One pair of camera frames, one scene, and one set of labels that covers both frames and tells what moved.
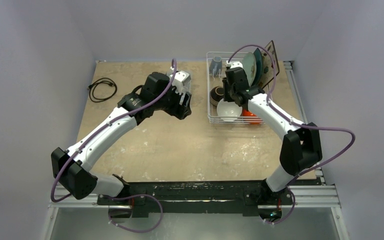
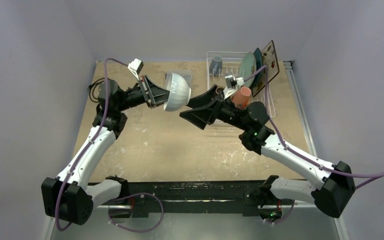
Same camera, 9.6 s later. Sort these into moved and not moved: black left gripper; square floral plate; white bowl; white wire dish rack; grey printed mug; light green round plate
Moved: black left gripper; white bowl
Not moved: light green round plate; grey printed mug; square floral plate; white wire dish rack
